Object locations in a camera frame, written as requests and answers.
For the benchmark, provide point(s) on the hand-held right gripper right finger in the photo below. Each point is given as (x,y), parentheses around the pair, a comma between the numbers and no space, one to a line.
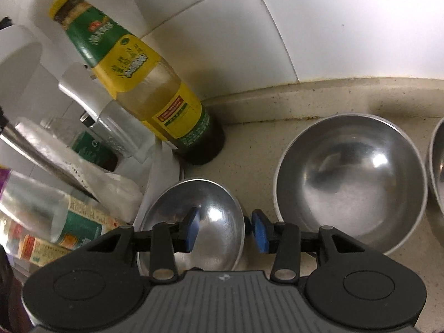
(259,232)

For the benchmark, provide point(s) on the clear plastic bag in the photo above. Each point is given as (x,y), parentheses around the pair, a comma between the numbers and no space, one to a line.
(104,187)

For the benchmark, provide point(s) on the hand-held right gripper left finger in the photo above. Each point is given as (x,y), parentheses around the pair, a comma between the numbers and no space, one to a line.
(190,230)

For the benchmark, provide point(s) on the green yellow label oil bottle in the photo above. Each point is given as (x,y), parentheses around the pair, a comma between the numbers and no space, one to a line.
(145,76)

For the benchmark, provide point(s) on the stainless steel bowl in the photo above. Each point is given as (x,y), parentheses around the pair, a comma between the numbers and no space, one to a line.
(216,215)
(438,166)
(347,187)

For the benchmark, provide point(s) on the gold-cap purple-label sauce bottle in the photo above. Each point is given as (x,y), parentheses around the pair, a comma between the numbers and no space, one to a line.
(79,230)

